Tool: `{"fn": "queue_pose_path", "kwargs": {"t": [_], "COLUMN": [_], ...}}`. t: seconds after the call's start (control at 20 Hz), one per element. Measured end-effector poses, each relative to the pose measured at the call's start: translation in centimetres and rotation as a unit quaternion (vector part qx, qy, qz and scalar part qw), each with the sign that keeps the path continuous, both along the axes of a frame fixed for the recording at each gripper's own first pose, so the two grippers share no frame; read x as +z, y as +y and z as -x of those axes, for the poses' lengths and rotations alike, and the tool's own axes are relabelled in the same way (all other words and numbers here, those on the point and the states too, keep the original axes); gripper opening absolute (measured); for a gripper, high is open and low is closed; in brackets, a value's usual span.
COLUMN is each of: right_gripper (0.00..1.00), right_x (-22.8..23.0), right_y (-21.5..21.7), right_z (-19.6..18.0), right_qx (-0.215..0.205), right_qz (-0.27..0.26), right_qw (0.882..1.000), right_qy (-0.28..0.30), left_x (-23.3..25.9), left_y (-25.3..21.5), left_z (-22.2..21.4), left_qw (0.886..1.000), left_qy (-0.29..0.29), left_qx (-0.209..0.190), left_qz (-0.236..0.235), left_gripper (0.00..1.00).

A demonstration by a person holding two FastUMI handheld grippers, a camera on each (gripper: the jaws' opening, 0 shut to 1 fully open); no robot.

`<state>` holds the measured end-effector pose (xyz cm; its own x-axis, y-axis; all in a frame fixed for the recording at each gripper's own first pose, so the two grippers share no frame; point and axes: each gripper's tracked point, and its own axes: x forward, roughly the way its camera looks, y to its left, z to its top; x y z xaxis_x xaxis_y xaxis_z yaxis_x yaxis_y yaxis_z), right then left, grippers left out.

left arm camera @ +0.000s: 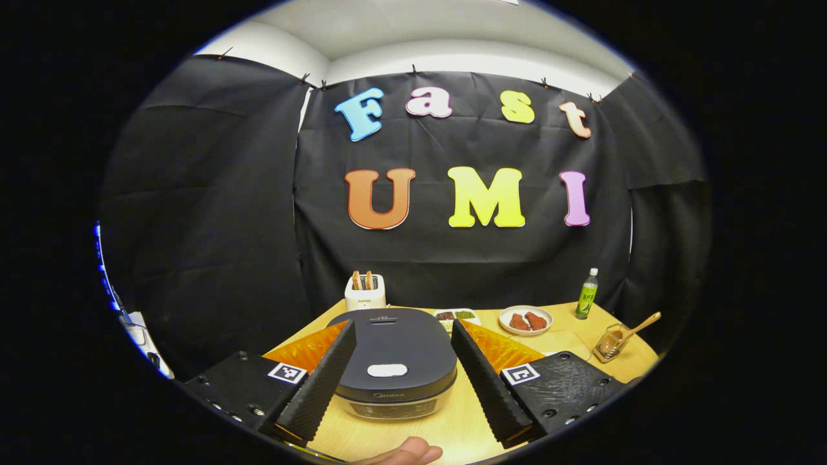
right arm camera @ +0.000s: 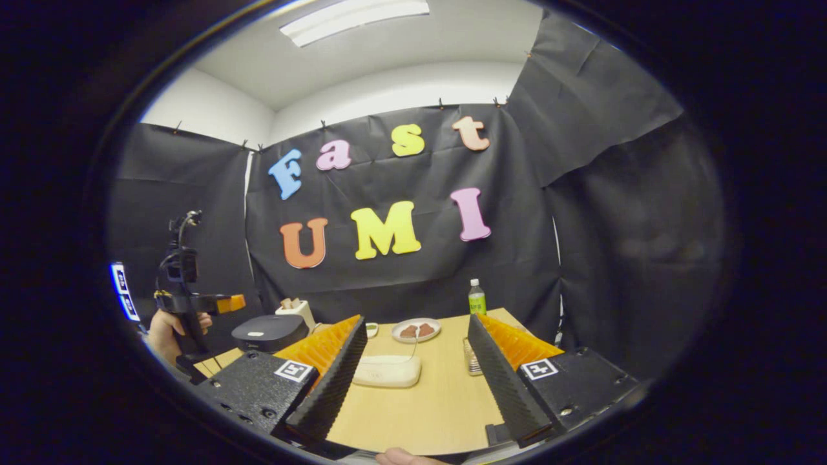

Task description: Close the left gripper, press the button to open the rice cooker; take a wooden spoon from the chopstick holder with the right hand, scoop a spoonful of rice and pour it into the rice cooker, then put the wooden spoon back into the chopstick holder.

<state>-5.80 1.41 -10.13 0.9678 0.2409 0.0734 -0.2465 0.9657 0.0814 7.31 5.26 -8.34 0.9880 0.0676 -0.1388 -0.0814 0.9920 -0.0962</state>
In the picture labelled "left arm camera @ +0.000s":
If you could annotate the brown meat piece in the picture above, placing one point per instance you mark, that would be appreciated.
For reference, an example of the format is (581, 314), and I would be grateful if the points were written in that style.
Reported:
(536, 320)
(519, 321)

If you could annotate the black backdrop cloth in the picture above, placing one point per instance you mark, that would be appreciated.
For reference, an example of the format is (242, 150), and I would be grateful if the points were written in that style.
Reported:
(213, 213)

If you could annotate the computer monitor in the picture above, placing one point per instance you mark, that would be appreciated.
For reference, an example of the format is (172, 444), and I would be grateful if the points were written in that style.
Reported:
(103, 271)

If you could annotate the green tea bottle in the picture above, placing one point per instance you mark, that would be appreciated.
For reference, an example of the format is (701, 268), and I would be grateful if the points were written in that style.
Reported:
(586, 300)

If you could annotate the dark grey rice cooker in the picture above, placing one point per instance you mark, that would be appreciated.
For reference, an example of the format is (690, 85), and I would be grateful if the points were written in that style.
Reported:
(400, 345)

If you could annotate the white toaster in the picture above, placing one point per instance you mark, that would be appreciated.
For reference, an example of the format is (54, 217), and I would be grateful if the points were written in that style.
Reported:
(365, 300)

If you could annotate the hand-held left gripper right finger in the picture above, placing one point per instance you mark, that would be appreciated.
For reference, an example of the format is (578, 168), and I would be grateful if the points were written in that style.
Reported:
(488, 387)

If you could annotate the white round plate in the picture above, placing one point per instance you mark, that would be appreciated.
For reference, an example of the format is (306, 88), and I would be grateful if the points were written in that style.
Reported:
(510, 328)

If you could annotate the wooden spoon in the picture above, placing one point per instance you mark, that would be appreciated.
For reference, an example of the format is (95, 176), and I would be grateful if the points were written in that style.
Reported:
(639, 324)

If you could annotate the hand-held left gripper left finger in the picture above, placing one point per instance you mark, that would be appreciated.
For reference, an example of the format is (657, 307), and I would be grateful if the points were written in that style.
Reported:
(316, 394)

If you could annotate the white divided grain dish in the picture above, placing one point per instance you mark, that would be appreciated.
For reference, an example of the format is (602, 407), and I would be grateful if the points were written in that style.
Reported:
(462, 316)

